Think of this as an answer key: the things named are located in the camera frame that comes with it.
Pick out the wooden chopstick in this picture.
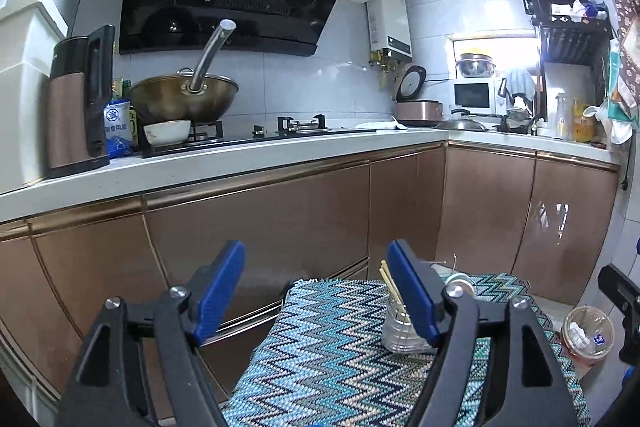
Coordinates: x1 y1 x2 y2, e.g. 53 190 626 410
377 265 404 320
378 260 407 318

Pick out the trash bin with bag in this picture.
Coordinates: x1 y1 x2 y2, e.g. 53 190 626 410
561 306 615 366

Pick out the yellow oil bottle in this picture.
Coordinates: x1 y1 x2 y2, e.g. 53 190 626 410
572 98 596 143

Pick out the zigzag patterned table cloth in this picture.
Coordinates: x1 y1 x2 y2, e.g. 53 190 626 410
219 272 594 427

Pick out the pan lid on counter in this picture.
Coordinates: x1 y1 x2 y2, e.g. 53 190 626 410
436 108 487 132

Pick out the white microwave oven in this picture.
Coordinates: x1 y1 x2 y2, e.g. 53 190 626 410
452 78 499 116

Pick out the white bowl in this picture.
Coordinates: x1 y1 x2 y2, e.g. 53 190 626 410
143 120 191 147

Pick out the black gas stove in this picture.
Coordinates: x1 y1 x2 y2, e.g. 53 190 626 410
139 114 404 158

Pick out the metal pot on microwave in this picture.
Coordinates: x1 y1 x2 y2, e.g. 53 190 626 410
457 53 496 78

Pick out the blue salt bag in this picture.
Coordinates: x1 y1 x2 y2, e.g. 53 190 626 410
103 100 134 159

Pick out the brown rice cooker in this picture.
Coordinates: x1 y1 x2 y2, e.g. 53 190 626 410
394 63 442 127

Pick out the patterned hanging apron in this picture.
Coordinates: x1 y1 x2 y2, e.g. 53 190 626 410
606 0 639 144

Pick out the brown electric kettle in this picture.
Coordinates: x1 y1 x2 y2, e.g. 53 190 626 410
46 25 115 179

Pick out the white water heater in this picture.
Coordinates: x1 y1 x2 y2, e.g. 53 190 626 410
366 0 412 65

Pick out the white appliance at left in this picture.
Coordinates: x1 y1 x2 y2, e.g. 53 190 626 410
0 0 68 194

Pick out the black wall rack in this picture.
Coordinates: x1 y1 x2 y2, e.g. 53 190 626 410
523 0 611 65

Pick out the metal wok with handle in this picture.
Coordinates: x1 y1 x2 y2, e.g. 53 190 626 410
130 20 239 124

